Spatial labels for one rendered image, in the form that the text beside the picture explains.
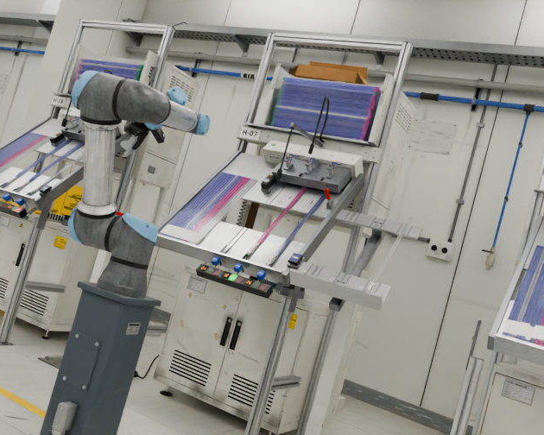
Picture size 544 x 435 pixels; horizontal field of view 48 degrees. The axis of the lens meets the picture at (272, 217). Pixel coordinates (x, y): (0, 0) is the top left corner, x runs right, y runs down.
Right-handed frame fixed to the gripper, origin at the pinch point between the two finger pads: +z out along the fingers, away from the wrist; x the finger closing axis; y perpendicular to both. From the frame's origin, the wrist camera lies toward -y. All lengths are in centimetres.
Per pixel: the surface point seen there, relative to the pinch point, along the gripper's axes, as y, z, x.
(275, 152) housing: -74, -13, -27
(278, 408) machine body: -92, 10, 86
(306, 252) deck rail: -67, -32, 37
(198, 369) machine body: -78, 45, 64
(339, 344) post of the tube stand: -78, -35, 74
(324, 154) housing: -84, -34, -19
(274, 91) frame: -73, -15, -64
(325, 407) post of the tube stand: -81, -23, 94
